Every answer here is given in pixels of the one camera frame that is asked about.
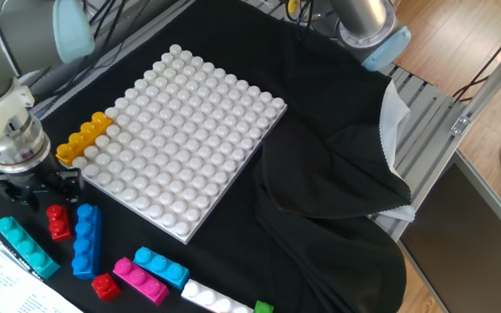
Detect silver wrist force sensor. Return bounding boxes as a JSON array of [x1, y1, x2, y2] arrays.
[[0, 115, 51, 175]]

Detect pink three-stud block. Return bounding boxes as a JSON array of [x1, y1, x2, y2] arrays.
[[112, 256, 170, 306]]

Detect black base cable loops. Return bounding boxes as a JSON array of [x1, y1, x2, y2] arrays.
[[284, 0, 321, 27]]

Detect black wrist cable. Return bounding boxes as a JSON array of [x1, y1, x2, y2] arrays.
[[83, 0, 130, 31]]

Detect black cloth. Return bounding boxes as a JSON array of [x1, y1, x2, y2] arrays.
[[0, 0, 412, 313]]

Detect teal four-stud block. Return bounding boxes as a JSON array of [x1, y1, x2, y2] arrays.
[[0, 216, 62, 280]]

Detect blue four-stud block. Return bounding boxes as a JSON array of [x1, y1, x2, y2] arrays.
[[71, 203, 104, 281]]

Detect green two-stud block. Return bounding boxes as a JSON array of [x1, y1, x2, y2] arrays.
[[253, 299, 276, 313]]

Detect white studded baseplate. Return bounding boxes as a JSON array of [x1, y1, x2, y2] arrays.
[[70, 43, 287, 245]]

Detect small red block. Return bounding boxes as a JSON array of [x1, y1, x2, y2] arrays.
[[90, 272, 122, 303]]

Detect white four-stud block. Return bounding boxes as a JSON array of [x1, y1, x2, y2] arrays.
[[180, 278, 255, 313]]

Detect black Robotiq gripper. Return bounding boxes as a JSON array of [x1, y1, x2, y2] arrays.
[[0, 158, 82, 213]]

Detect white cloth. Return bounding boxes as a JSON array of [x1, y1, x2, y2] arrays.
[[370, 80, 417, 223]]

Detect light blue three-stud block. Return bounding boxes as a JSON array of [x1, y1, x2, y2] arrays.
[[133, 246, 190, 291]]

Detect white printed paper sheet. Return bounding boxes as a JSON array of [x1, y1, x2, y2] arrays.
[[0, 245, 84, 313]]

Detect aluminium frame post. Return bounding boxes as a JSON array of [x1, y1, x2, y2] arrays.
[[450, 25, 501, 138]]

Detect metal corner bracket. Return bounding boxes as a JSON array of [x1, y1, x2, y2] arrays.
[[450, 115, 471, 137]]

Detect dark floor cable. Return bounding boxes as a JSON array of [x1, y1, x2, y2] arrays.
[[452, 15, 501, 103]]

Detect red two-stud block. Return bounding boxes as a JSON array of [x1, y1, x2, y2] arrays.
[[45, 203, 73, 243]]

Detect yellow four-stud block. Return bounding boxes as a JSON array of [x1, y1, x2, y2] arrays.
[[55, 111, 114, 167]]

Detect dark flat panel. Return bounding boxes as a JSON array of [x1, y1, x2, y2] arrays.
[[397, 150, 501, 313]]

